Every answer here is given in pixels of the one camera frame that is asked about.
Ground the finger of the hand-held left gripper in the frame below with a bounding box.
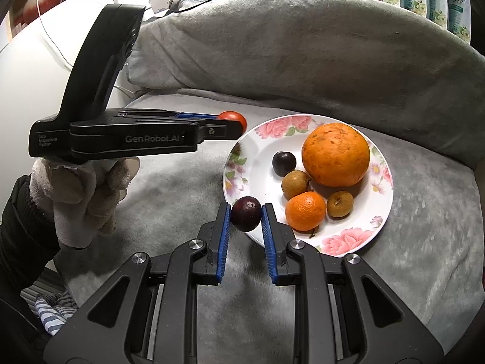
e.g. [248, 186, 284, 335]
[117, 110, 220, 121]
[197, 118, 247, 144]

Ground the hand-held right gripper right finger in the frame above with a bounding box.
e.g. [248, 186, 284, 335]
[261, 203, 444, 364]

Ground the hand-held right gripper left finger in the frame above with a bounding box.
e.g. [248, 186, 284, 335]
[43, 202, 232, 364]

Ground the red cherry tomato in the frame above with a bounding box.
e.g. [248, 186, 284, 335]
[217, 110, 248, 131]

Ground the dark purple plum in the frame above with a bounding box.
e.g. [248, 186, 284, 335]
[231, 196, 263, 233]
[272, 151, 297, 177]

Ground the small tangerine with stem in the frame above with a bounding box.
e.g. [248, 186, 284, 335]
[285, 191, 327, 239]

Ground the white floral plate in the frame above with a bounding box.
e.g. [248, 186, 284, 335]
[222, 114, 395, 257]

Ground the brown longan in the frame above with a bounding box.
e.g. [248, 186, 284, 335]
[281, 170, 312, 200]
[326, 190, 354, 219]

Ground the rough large orange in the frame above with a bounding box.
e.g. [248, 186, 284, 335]
[302, 122, 371, 187]

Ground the person's left forearm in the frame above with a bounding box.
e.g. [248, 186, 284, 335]
[0, 174, 63, 292]

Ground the person's left hand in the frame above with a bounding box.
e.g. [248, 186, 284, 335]
[29, 155, 141, 249]

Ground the grey covered cushion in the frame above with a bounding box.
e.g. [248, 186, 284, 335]
[125, 0, 485, 167]

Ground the blue striped cloth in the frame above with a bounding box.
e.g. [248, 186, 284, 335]
[34, 292, 80, 336]

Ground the long white cable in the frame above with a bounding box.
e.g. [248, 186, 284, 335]
[36, 0, 73, 69]

